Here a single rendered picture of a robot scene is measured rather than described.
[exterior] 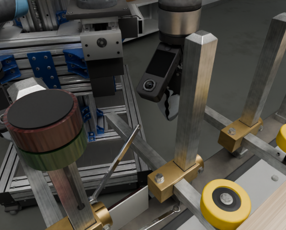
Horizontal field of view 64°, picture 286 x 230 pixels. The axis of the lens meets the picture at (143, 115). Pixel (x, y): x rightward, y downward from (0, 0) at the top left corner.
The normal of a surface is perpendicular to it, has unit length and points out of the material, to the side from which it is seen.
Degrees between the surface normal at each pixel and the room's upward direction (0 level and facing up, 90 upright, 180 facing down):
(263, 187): 0
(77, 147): 90
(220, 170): 0
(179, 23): 90
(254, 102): 90
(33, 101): 0
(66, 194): 90
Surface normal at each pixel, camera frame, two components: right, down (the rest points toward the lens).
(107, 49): 0.16, 0.62
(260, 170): -0.03, -0.77
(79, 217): 0.59, 0.50
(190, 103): -0.80, 0.40
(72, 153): 0.75, 0.40
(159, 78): -0.29, -0.35
